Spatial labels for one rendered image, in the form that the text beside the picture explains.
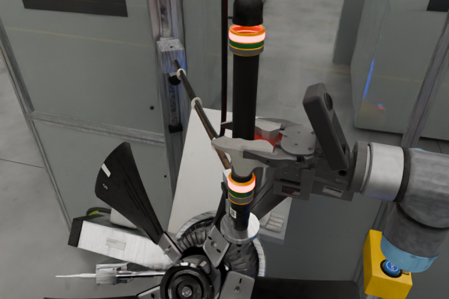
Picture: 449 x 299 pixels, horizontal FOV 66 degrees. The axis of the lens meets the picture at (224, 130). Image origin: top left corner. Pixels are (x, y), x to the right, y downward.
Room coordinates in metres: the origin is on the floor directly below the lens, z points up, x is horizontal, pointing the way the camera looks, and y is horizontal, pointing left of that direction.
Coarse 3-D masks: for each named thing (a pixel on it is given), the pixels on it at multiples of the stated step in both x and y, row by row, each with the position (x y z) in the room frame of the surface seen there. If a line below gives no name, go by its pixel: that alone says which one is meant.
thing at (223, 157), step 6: (174, 66) 0.92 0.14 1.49; (180, 78) 0.84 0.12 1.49; (186, 90) 0.77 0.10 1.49; (198, 114) 0.66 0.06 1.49; (204, 126) 0.61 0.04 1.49; (210, 132) 0.58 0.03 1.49; (210, 138) 0.56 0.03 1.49; (216, 150) 0.52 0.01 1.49; (222, 156) 0.50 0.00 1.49; (222, 162) 0.49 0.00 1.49; (228, 162) 0.48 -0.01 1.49; (228, 168) 0.47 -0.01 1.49
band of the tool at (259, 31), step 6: (234, 30) 0.43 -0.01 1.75; (240, 30) 0.43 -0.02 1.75; (246, 30) 0.43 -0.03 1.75; (252, 30) 0.43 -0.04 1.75; (258, 30) 0.43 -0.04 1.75; (264, 30) 0.41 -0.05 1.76; (246, 36) 0.39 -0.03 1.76; (252, 36) 0.39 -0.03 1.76; (240, 42) 0.39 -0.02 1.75; (252, 42) 0.39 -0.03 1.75; (258, 48) 0.40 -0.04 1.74
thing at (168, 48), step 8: (160, 40) 1.04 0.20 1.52; (168, 40) 1.04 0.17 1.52; (176, 40) 1.04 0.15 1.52; (160, 48) 0.98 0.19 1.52; (168, 48) 0.98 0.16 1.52; (176, 48) 0.98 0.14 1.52; (160, 56) 0.97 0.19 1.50; (168, 56) 0.96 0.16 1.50; (176, 56) 0.96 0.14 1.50; (184, 56) 0.97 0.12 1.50; (160, 64) 0.99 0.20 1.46; (168, 64) 0.96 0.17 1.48; (184, 64) 0.97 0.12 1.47; (168, 72) 0.95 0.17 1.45
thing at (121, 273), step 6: (120, 270) 0.53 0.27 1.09; (126, 270) 0.52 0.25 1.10; (132, 270) 0.52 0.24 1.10; (60, 276) 0.54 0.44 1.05; (66, 276) 0.54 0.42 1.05; (72, 276) 0.53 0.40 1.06; (78, 276) 0.53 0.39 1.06; (84, 276) 0.53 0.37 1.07; (90, 276) 0.52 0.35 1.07; (120, 276) 0.51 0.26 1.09; (126, 276) 0.51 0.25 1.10; (132, 276) 0.51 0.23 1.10; (138, 276) 0.51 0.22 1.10; (144, 276) 0.50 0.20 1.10; (150, 276) 0.50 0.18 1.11
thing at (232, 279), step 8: (232, 272) 0.46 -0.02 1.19; (232, 280) 0.44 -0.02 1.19; (248, 280) 0.44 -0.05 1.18; (224, 288) 0.42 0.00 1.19; (232, 288) 0.42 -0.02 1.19; (240, 288) 0.42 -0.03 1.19; (248, 288) 0.42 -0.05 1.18; (224, 296) 0.40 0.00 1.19; (232, 296) 0.40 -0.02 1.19; (240, 296) 0.40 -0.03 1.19; (248, 296) 0.41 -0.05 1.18
